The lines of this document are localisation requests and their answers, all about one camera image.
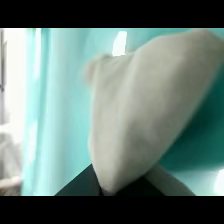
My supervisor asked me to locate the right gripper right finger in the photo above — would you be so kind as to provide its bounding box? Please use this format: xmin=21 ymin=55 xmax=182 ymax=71
xmin=105 ymin=174 xmax=165 ymax=197

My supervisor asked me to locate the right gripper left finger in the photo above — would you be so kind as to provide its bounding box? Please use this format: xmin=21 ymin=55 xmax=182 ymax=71
xmin=54 ymin=162 xmax=102 ymax=197

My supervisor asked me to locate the brown garment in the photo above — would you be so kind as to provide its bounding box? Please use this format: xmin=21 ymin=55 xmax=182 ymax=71
xmin=83 ymin=29 xmax=224 ymax=197

